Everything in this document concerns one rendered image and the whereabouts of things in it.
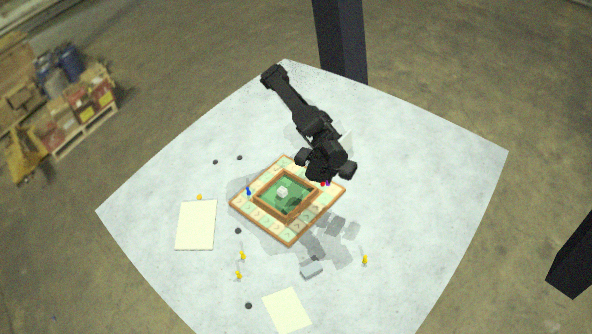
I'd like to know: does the cream flat rectangular board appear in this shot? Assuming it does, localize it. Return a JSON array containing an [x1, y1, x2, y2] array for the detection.
[[174, 199, 218, 250]]

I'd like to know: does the orange wooden board frame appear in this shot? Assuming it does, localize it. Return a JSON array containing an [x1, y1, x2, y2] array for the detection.
[[228, 154, 346, 247]]

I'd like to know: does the white die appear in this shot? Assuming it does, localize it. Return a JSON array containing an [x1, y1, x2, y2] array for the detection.
[[276, 186, 288, 198]]

